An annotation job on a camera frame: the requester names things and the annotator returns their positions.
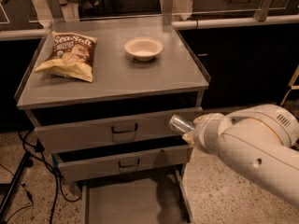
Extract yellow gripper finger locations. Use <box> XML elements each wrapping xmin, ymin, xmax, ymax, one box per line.
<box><xmin>193</xmin><ymin>113</ymin><xmax>223</xmax><ymax>125</ymax></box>
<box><xmin>182</xmin><ymin>132</ymin><xmax>195</xmax><ymax>147</ymax></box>

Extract silver redbull can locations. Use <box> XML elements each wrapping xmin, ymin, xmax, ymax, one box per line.
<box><xmin>168</xmin><ymin>115</ymin><xmax>195</xmax><ymax>135</ymax></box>

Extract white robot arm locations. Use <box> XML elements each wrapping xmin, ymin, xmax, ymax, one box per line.
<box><xmin>183</xmin><ymin>105</ymin><xmax>299</xmax><ymax>208</ymax></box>

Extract grey bottom drawer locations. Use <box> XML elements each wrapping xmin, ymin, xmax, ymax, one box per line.
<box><xmin>81</xmin><ymin>166</ymin><xmax>195</xmax><ymax>224</ymax></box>

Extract grey drawer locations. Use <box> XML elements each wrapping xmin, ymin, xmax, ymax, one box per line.
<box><xmin>58</xmin><ymin>145</ymin><xmax>192</xmax><ymax>182</ymax></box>
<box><xmin>81</xmin><ymin>166</ymin><xmax>195</xmax><ymax>224</ymax></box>
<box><xmin>35</xmin><ymin>107</ymin><xmax>202</xmax><ymax>154</ymax></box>

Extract grey drawer cabinet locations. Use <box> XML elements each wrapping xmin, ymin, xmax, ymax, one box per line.
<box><xmin>14</xmin><ymin>15</ymin><xmax>211</xmax><ymax>224</ymax></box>

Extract grey middle drawer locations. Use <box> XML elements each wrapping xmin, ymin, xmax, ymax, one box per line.
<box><xmin>58</xmin><ymin>145</ymin><xmax>192</xmax><ymax>182</ymax></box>

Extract grey top drawer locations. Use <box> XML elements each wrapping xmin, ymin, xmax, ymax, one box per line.
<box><xmin>35</xmin><ymin>107</ymin><xmax>202</xmax><ymax>154</ymax></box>

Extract white paper bowl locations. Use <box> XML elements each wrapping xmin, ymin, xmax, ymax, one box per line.
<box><xmin>124</xmin><ymin>36</ymin><xmax>164</xmax><ymax>62</ymax></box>

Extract sea salt chips bag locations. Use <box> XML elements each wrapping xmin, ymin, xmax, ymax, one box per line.
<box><xmin>35</xmin><ymin>31</ymin><xmax>97</xmax><ymax>82</ymax></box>

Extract black tripod leg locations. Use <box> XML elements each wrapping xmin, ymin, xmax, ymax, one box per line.
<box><xmin>0</xmin><ymin>152</ymin><xmax>30</xmax><ymax>221</ymax></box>

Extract wheeled cart frame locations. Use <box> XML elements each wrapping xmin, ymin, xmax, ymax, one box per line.
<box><xmin>278</xmin><ymin>64</ymin><xmax>299</xmax><ymax>106</ymax></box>

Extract black floor cables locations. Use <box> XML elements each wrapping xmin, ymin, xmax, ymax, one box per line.
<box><xmin>0</xmin><ymin>129</ymin><xmax>82</xmax><ymax>224</ymax></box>

